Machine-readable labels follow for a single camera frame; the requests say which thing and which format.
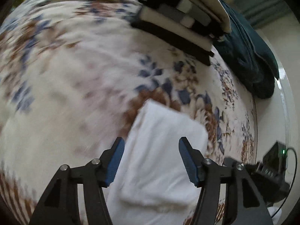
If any white cloth garment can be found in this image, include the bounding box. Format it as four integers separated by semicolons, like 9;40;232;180
106;100;208;224

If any stack of folded clothes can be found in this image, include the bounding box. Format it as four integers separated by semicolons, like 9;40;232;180
131;0;226;66

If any dark teal velvet garment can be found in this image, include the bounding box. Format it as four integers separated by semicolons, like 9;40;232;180
214;0;279;99

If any floral and checked fleece blanket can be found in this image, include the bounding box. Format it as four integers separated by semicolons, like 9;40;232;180
1;0;256;224

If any black cable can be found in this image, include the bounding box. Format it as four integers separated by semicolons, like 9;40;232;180
271;147;298;218

